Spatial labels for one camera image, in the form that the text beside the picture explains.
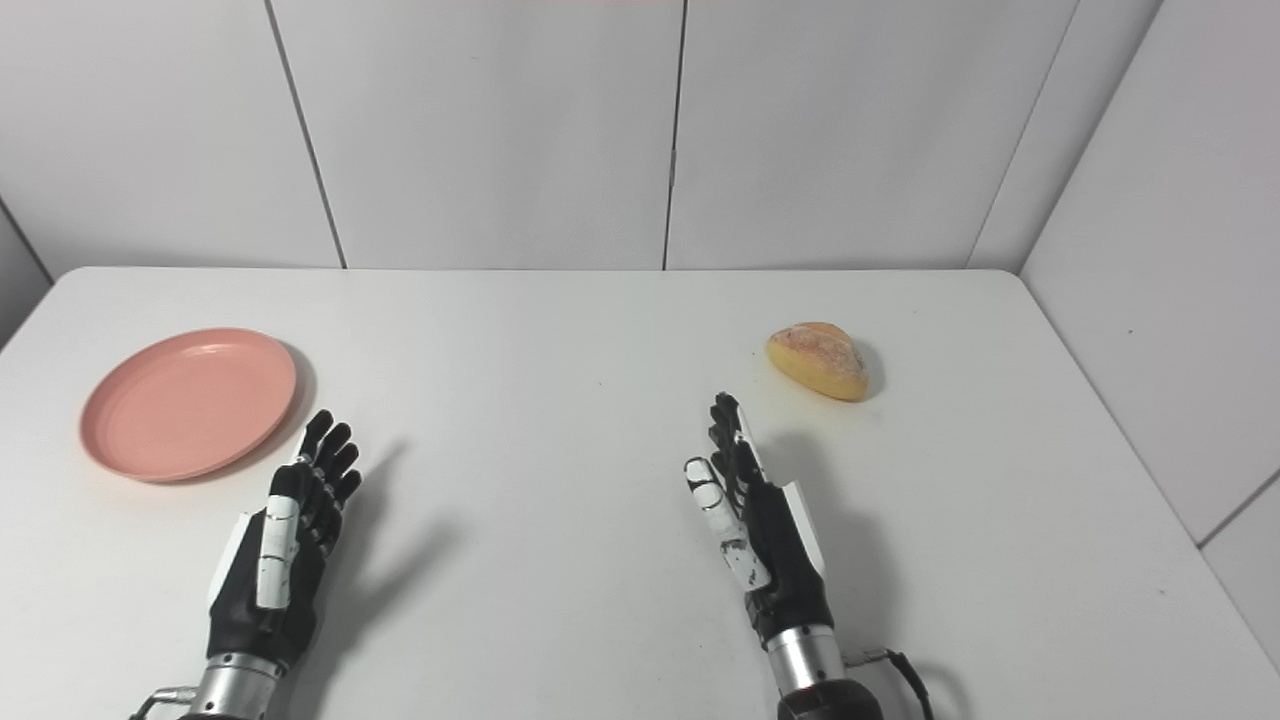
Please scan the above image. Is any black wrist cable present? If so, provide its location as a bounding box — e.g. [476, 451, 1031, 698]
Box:
[128, 685, 199, 720]
[842, 649, 937, 720]

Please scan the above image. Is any pink round plate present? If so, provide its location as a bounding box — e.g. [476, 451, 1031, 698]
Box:
[80, 328, 298, 484]

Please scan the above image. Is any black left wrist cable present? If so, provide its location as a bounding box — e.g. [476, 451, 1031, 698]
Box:
[128, 685, 199, 720]

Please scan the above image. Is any golden bread roll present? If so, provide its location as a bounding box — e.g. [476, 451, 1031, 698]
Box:
[766, 322, 871, 403]

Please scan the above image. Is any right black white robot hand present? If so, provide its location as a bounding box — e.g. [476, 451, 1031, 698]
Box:
[684, 392, 836, 651]

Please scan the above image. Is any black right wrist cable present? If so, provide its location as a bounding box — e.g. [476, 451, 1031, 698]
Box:
[842, 649, 937, 720]

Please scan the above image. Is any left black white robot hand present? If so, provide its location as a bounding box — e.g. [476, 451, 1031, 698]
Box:
[207, 409, 363, 669]

